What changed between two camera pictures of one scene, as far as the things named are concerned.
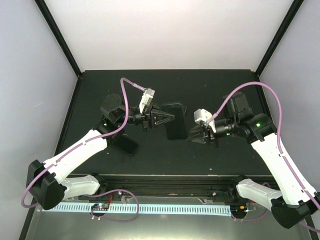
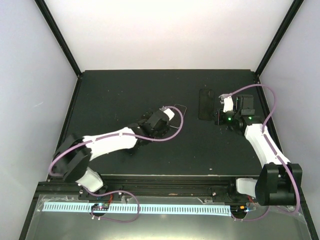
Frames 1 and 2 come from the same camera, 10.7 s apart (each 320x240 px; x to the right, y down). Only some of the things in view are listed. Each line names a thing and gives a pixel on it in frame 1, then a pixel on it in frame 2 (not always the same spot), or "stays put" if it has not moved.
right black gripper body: (210, 135) -> (220, 120)
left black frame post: (58, 34) stays put
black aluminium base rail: (212, 188) stays put
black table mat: (146, 116) stays put
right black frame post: (279, 34) stays put
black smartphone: (176, 127) -> (206, 104)
